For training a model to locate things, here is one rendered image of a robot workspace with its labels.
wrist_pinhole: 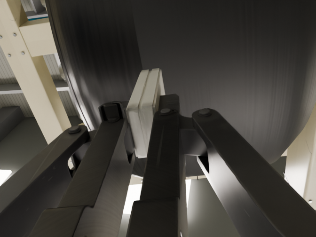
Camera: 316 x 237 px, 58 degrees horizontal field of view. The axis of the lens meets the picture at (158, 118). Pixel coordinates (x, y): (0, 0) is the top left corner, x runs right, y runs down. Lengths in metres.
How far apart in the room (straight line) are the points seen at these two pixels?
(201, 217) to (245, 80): 3.02
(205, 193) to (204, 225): 0.42
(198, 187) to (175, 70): 3.29
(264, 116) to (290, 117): 0.03
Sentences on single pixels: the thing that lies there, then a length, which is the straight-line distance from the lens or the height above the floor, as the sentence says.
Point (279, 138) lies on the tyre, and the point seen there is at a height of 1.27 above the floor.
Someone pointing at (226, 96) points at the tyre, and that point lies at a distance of 0.30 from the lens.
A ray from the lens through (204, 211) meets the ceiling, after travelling 3.32.
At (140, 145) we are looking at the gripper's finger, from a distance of 0.15.
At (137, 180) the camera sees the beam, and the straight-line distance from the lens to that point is 1.05.
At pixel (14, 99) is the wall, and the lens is 6.14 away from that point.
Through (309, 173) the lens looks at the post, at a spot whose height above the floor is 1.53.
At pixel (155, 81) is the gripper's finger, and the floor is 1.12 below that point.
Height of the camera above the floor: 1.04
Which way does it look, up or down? 33 degrees up
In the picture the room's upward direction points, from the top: 169 degrees clockwise
